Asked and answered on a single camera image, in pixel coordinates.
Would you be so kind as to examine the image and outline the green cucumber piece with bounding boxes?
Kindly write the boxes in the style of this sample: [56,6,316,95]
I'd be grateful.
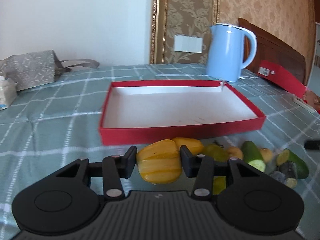
[276,148,309,179]
[241,140,266,172]

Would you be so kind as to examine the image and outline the light blue electric kettle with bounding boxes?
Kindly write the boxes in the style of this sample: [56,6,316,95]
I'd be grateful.
[206,23,258,82]

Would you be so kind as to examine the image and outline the tissue pack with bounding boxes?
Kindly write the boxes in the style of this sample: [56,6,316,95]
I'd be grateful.
[0,76,17,110]

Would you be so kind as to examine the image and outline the grey patterned gift bag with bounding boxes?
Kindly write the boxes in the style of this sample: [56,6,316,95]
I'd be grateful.
[1,50,100,91]

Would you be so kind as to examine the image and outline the red shallow cardboard tray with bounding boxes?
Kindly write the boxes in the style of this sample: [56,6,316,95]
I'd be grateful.
[99,80,266,146]

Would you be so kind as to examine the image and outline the small yellow-brown fruit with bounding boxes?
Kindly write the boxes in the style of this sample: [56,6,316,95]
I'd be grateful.
[226,146,244,160]

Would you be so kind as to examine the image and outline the red box lid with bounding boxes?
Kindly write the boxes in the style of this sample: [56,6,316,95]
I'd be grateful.
[257,60,306,102]

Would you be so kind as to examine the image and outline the small brown fruit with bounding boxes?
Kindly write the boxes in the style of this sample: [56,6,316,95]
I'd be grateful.
[260,148,273,163]

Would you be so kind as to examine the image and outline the white wall switch panel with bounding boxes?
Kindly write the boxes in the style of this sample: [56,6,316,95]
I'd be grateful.
[174,35,203,53]

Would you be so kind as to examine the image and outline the green round fruit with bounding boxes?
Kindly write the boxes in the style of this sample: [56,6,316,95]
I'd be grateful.
[202,144,229,162]

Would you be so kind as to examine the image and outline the gold picture frame moulding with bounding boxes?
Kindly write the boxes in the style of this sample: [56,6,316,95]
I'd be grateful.
[149,0,220,64]

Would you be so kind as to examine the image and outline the green plaid bedsheet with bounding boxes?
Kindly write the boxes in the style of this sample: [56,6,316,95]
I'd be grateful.
[1,64,319,239]

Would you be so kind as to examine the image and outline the yellow ridged fruit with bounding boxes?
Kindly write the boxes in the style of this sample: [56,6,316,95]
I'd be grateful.
[172,137,204,155]
[136,139,182,184]

